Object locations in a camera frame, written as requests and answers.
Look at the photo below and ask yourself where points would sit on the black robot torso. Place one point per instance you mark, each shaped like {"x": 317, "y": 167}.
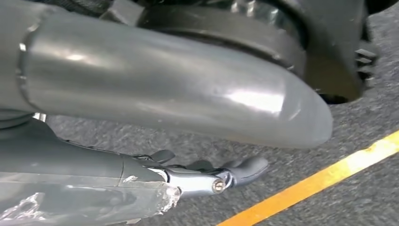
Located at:
{"x": 327, "y": 46}

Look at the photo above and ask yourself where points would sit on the yellow tape strip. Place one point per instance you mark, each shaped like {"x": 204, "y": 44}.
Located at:
{"x": 311, "y": 182}

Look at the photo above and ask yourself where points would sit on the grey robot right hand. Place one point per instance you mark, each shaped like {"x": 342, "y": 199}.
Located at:
{"x": 156, "y": 81}

